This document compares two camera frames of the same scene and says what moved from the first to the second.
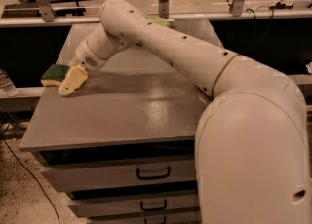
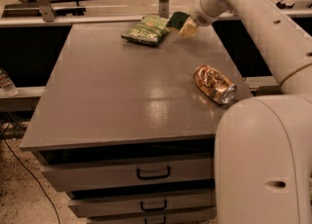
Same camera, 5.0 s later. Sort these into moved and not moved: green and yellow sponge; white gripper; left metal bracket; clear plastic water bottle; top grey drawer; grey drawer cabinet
Moved: green and yellow sponge; white gripper
Not moved: left metal bracket; clear plastic water bottle; top grey drawer; grey drawer cabinet
